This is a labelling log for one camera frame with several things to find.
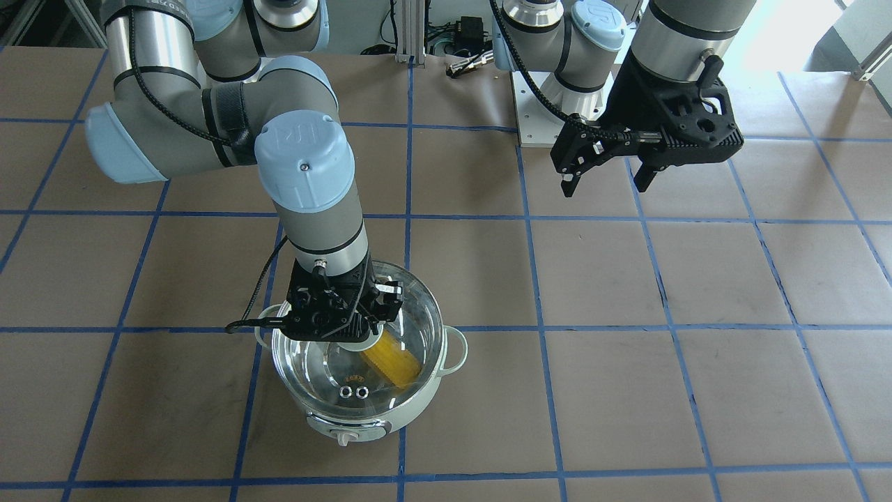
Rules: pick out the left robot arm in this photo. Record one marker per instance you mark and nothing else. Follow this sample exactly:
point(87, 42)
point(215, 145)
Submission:
point(570, 56)

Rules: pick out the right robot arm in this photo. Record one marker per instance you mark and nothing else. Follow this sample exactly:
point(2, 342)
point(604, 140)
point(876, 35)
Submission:
point(202, 85)

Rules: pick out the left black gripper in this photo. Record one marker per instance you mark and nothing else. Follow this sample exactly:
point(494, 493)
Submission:
point(635, 96)

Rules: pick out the yellow corn cob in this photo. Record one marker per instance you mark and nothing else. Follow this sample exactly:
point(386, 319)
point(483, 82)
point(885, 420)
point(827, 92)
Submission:
point(391, 360)

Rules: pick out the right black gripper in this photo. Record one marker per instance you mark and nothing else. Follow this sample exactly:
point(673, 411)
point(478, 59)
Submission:
point(389, 295)

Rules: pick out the mint green pot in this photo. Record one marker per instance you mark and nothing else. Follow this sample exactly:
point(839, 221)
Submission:
point(362, 390)

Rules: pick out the glass pot lid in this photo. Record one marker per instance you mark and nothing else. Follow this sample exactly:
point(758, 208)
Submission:
point(376, 369)

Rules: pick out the aluminium frame post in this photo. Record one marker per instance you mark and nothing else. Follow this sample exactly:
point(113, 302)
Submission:
point(410, 21)

